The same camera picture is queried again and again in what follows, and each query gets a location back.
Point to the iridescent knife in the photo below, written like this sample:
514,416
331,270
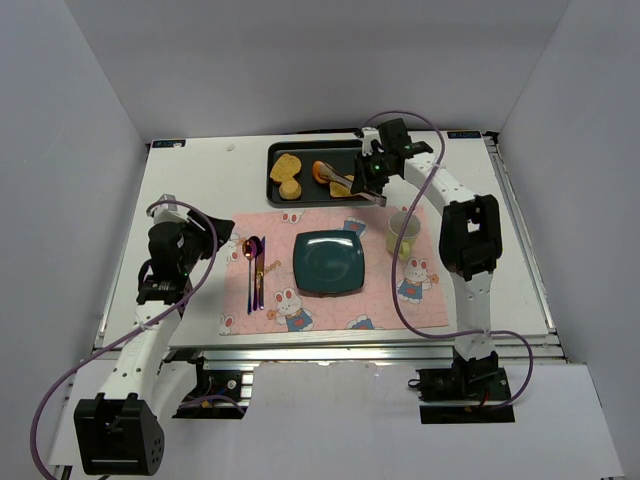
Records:
258,301

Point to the small round bread roll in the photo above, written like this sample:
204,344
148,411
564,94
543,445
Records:
290,189

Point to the pale green mug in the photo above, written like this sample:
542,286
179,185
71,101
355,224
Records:
404,228

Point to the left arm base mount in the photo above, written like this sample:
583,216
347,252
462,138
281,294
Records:
216,389

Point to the round toasted bread slice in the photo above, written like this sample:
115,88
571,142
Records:
286,167

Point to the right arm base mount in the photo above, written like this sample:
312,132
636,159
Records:
444,401

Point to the left blue table label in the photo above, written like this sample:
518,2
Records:
172,143

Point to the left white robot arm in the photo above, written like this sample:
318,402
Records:
119,431

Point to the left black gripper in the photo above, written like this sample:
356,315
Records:
208,233

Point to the blue table label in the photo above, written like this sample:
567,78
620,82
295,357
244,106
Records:
464,134
172,143

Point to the oval toasted bread slice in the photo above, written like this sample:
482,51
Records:
337,190

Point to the right blue table label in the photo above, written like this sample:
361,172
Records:
464,134

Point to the glossy orange bread bun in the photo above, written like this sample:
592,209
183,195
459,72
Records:
321,172

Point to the iridescent spoon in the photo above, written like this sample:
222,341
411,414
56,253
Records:
248,252

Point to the metal tongs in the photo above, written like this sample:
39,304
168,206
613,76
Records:
347,181

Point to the pink bunny placemat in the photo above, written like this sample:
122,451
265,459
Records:
408,290

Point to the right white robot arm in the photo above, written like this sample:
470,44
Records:
470,244

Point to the dark teal square plate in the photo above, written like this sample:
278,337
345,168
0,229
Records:
328,262

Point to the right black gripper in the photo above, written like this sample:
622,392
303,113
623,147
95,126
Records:
363,173

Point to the black baking tray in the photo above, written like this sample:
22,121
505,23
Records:
337,153

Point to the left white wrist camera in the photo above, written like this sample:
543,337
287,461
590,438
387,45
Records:
165,212

